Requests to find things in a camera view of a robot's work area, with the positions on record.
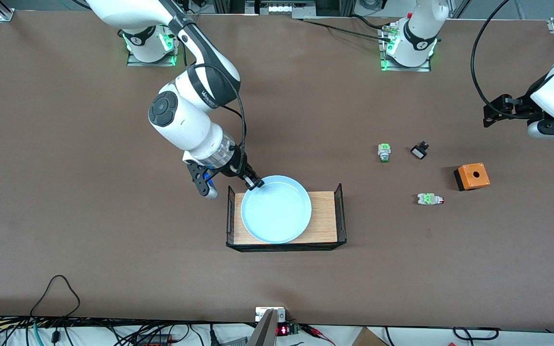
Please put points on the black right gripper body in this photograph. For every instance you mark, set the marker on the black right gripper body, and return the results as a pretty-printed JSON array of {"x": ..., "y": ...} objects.
[{"x": 236, "y": 166}]

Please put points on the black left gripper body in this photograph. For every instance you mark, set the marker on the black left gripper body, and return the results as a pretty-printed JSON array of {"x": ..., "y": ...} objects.
[{"x": 520, "y": 107}]

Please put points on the light blue round plate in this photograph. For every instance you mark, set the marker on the light blue round plate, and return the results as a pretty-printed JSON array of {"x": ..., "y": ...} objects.
[{"x": 277, "y": 211}]

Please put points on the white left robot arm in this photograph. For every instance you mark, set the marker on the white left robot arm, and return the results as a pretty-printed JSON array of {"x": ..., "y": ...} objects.
[{"x": 419, "y": 33}]

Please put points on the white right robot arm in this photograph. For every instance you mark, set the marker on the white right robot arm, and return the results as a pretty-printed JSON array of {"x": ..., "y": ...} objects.
[{"x": 185, "y": 125}]

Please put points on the wooden tray black mesh sides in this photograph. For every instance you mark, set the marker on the wooden tray black mesh sides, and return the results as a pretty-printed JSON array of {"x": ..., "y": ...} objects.
[{"x": 325, "y": 216}]

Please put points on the white mounting block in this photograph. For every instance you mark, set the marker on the white mounting block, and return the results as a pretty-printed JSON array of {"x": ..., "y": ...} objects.
[{"x": 262, "y": 313}]

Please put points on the red digit display module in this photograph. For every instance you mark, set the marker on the red digit display module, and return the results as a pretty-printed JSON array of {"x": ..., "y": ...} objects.
[{"x": 284, "y": 330}]

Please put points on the red black clip leads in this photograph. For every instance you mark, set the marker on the red black clip leads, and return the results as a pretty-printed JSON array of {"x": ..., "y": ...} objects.
[{"x": 313, "y": 329}]

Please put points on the grey box with white light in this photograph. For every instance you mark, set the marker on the grey box with white light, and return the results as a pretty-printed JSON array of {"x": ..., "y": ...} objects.
[{"x": 282, "y": 8}]

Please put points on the brown cardboard box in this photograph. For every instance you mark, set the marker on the brown cardboard box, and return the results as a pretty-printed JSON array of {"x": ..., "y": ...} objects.
[{"x": 368, "y": 339}]

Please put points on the orange button enclosure box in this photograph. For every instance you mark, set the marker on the orange button enclosure box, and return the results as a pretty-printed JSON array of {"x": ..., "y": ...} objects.
[{"x": 474, "y": 176}]

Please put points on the small black switch module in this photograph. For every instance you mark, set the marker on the small black switch module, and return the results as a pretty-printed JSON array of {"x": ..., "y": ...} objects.
[{"x": 419, "y": 153}]

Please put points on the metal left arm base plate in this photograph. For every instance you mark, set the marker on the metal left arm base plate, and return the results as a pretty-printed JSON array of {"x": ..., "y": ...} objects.
[{"x": 402, "y": 69}]

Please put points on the green push button switch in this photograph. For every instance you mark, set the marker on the green push button switch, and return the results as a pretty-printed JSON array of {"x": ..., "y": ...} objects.
[{"x": 384, "y": 152}]

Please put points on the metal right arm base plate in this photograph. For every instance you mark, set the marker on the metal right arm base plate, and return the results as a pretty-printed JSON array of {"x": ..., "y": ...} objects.
[{"x": 137, "y": 63}]

